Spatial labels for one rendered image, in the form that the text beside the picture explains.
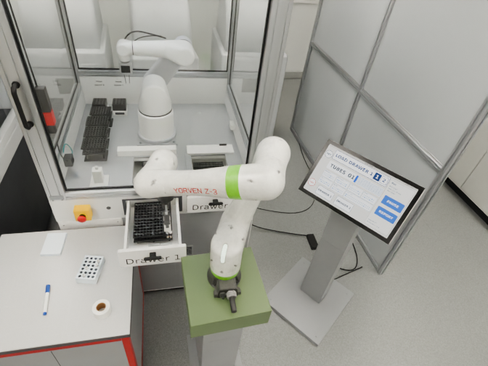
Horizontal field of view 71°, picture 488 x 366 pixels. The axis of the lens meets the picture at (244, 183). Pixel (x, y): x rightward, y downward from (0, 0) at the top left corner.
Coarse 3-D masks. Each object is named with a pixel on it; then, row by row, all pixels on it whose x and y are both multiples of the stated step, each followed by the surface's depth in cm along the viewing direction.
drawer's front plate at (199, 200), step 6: (192, 198) 174; (198, 198) 175; (204, 198) 176; (210, 198) 177; (216, 198) 178; (222, 198) 179; (192, 204) 177; (198, 204) 178; (204, 204) 179; (228, 204) 182; (192, 210) 180; (198, 210) 181; (204, 210) 182; (210, 210) 183; (216, 210) 184; (222, 210) 185
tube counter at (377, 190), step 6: (348, 174) 172; (354, 174) 171; (354, 180) 171; (360, 180) 170; (366, 180) 168; (360, 186) 169; (366, 186) 168; (372, 186) 167; (378, 186) 166; (372, 192) 166; (378, 192) 165
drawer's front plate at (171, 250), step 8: (128, 248) 147; (136, 248) 148; (144, 248) 148; (152, 248) 149; (160, 248) 149; (168, 248) 150; (176, 248) 151; (184, 248) 152; (120, 256) 147; (128, 256) 148; (136, 256) 149; (144, 256) 150; (176, 256) 155; (120, 264) 151; (128, 264) 152; (136, 264) 153; (144, 264) 154
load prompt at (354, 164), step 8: (336, 152) 176; (336, 160) 176; (344, 160) 174; (352, 160) 172; (352, 168) 172; (360, 168) 170; (368, 168) 169; (368, 176) 168; (376, 176) 166; (384, 176) 165; (384, 184) 164
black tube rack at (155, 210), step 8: (136, 208) 169; (144, 208) 169; (152, 208) 170; (160, 208) 170; (136, 216) 165; (144, 216) 166; (152, 216) 166; (160, 216) 170; (136, 224) 161; (144, 224) 161; (152, 224) 162; (160, 224) 163; (136, 232) 158; (144, 232) 162; (152, 232) 158; (136, 240) 158; (144, 240) 158; (152, 240) 159; (160, 240) 160
